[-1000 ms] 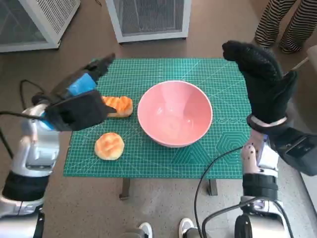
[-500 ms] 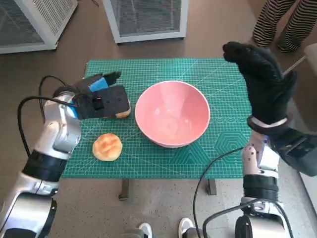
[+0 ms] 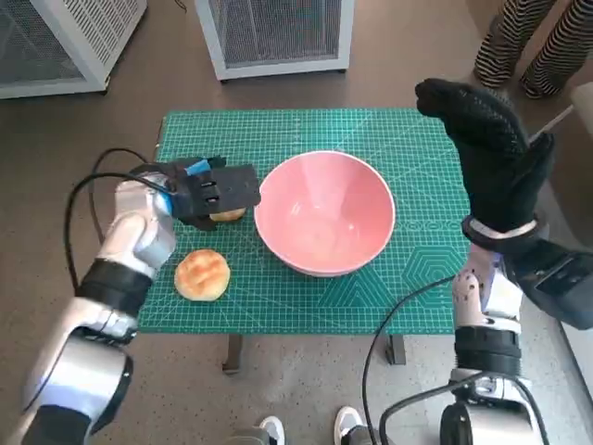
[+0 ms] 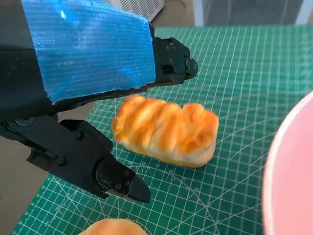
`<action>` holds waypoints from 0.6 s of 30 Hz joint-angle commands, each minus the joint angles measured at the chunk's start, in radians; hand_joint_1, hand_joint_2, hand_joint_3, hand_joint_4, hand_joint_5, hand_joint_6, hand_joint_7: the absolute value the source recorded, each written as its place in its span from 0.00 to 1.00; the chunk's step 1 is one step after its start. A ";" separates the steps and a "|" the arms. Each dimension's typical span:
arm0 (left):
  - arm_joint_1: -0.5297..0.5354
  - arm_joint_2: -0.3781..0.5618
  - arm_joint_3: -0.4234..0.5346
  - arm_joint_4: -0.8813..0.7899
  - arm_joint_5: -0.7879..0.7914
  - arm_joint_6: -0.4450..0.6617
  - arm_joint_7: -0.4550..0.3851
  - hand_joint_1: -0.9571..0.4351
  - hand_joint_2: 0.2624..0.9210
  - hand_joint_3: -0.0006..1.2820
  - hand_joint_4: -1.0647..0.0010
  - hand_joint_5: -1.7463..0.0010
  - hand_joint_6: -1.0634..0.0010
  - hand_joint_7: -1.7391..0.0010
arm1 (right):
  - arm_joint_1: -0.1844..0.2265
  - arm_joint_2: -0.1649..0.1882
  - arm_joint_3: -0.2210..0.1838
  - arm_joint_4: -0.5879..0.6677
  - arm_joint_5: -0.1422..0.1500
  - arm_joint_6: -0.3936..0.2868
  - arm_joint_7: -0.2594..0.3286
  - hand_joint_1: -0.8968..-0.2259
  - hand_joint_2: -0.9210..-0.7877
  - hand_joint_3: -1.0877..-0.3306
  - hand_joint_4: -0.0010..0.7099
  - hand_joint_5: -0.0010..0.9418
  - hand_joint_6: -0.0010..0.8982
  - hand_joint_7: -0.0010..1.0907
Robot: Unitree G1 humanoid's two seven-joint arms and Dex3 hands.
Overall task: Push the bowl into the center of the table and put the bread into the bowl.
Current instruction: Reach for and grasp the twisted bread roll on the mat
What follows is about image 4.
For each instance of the long braided toy bread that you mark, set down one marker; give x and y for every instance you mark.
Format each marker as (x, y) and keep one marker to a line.
(166, 129)

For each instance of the green cutting mat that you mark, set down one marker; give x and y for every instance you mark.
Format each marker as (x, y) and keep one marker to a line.
(232, 73)

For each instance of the white perforated metal cabinet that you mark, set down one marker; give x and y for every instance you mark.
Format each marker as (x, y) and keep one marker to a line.
(141, 7)

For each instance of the pink bowl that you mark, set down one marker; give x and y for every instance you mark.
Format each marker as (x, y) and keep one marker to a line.
(291, 171)

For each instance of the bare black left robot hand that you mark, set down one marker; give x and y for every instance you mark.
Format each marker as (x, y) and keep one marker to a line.
(85, 54)

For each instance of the round toy bread bun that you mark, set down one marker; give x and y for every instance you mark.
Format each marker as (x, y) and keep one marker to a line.
(115, 228)

